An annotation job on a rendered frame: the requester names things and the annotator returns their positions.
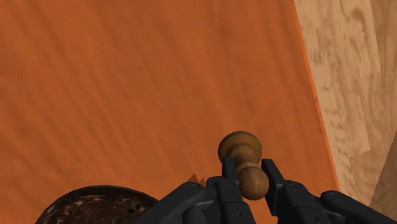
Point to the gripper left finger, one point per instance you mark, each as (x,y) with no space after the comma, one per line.
(229,198)

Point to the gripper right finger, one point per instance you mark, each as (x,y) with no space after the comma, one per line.
(297,201)

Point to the brown wooden pepper grinder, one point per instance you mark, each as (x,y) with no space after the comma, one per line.
(245,166)

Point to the dark brown speckled bowl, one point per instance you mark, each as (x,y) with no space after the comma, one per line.
(99,206)

